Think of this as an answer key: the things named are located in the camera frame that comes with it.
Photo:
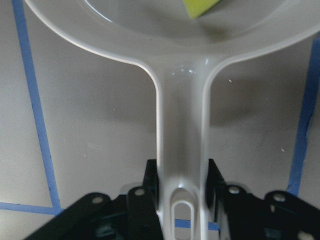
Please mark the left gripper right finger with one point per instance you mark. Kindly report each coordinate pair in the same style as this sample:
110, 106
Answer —
241, 215

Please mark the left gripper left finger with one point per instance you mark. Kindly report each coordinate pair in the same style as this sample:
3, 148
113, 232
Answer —
95, 216

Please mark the white plastic dustpan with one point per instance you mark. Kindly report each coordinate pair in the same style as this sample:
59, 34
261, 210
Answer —
182, 56

